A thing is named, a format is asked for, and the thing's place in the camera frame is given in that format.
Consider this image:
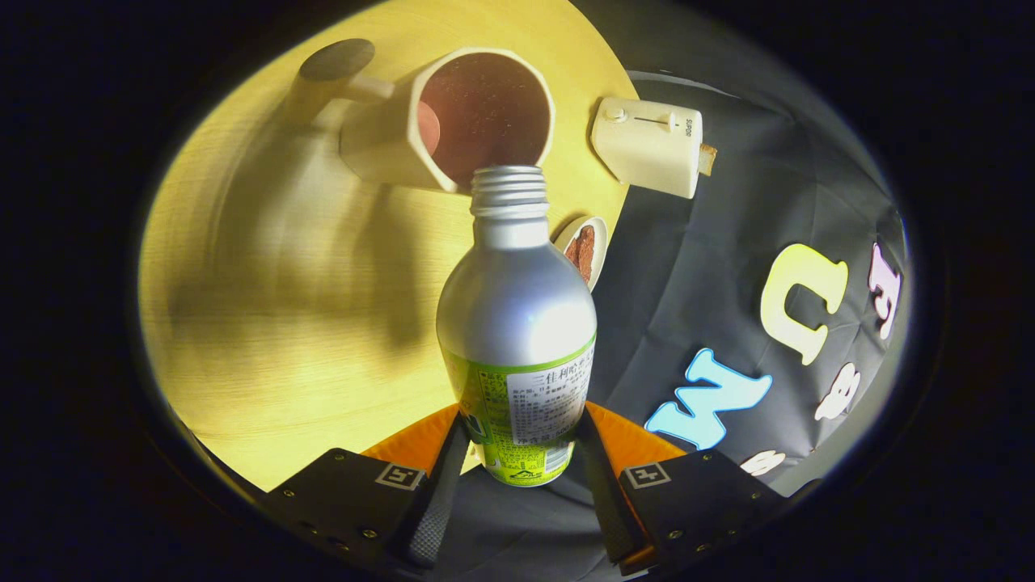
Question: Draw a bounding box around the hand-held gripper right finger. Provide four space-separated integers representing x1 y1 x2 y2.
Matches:
576 402 787 576

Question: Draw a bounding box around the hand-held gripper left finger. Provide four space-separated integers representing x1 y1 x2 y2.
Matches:
257 404 471 571

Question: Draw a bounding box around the silver bottle with green label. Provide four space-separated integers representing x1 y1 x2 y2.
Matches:
436 166 598 488

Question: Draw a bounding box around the beige wooden cup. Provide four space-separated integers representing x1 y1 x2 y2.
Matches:
295 38 557 195

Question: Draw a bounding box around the wooden table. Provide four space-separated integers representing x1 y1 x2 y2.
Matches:
137 0 640 492

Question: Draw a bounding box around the brown food piece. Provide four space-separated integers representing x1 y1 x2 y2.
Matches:
564 225 597 284

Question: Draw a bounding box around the white round plate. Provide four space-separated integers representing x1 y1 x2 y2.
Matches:
553 216 609 293

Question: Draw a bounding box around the white toaster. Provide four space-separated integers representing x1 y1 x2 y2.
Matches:
590 97 704 200

